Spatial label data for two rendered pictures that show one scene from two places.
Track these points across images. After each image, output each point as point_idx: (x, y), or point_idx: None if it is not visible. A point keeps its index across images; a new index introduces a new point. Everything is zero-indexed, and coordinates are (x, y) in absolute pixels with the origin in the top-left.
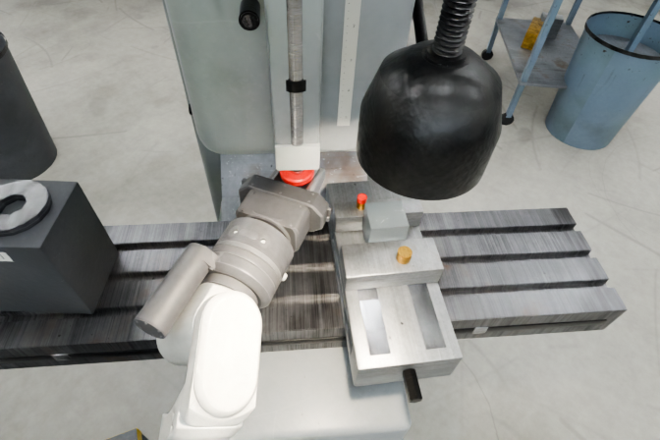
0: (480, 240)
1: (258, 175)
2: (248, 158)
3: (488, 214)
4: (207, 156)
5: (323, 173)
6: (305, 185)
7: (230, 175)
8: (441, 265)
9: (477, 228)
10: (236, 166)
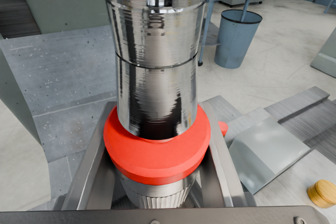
0: (292, 127)
1: (7, 213)
2: (67, 116)
3: (279, 105)
4: (29, 125)
5: (213, 112)
6: (200, 163)
7: (51, 138)
8: None
9: (281, 118)
10: (55, 128)
